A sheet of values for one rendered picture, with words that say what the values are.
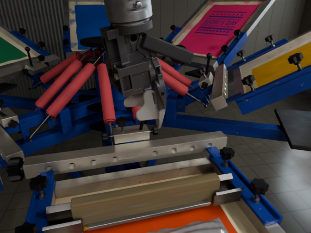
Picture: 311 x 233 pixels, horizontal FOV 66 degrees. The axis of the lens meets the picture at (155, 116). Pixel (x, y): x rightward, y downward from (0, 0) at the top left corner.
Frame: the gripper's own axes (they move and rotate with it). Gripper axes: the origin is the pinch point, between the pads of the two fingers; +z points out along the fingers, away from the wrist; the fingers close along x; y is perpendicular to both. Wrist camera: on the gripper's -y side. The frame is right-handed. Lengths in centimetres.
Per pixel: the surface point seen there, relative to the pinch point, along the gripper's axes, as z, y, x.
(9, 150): 19, 36, -39
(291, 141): 42, -64, -7
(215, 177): 21.9, -12.6, 5.2
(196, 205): 27.3, -5.6, 6.3
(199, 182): 21.5, -7.8, 4.7
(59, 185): 24.3, 25.4, -19.7
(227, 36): 22, -107, -94
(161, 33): 71, -176, -321
